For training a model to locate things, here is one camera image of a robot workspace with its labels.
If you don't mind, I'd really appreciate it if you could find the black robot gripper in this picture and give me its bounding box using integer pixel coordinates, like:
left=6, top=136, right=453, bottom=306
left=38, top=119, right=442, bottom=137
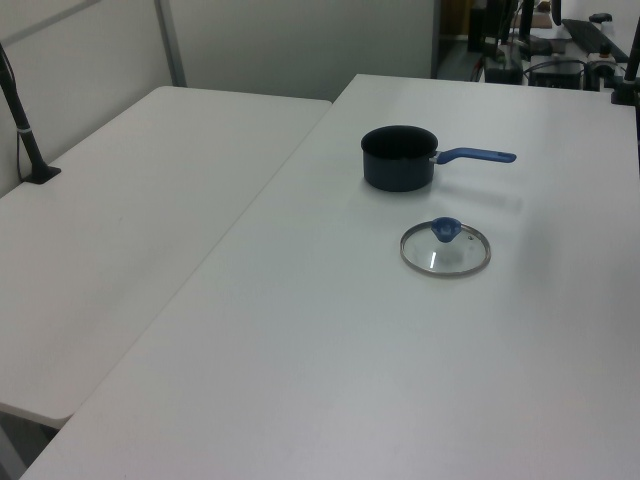
left=483, top=0, right=512, bottom=58

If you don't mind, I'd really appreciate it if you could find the glass lid blue knob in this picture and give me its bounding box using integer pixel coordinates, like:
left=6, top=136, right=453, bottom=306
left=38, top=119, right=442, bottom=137
left=398, top=216, right=493, bottom=278

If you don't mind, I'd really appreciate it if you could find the black computer case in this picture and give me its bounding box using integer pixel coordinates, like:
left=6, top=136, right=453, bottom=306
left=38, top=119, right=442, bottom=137
left=484, top=53, right=523, bottom=85

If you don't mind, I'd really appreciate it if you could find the tall black box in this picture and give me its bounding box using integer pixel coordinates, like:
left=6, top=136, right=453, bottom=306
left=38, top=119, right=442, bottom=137
left=468, top=6, right=485, bottom=53

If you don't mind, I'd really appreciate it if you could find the black monitor stand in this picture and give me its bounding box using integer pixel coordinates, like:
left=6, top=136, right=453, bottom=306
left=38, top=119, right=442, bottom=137
left=509, top=0, right=552, bottom=57

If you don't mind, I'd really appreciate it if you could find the black electronics box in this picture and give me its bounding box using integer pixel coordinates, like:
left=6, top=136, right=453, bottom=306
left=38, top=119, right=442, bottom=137
left=528, top=59, right=587, bottom=90

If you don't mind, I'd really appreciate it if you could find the black keyboard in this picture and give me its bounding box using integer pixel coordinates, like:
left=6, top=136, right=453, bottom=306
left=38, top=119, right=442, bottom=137
left=561, top=18, right=630, bottom=62

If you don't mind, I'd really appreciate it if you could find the white and orange device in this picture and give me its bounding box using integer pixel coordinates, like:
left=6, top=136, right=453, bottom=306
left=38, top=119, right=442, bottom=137
left=585, top=48, right=625, bottom=92

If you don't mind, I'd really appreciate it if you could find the black pole with table clamp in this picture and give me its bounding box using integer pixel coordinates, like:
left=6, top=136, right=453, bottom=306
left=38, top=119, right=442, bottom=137
left=609, top=0, right=640, bottom=106

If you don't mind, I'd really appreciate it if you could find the dark blue saucepan blue handle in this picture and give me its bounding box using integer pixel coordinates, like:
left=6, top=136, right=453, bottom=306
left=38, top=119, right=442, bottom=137
left=359, top=124, right=518, bottom=194

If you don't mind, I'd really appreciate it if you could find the black camera pole with base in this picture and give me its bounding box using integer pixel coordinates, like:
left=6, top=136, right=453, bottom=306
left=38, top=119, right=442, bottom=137
left=0, top=41, right=63, bottom=185

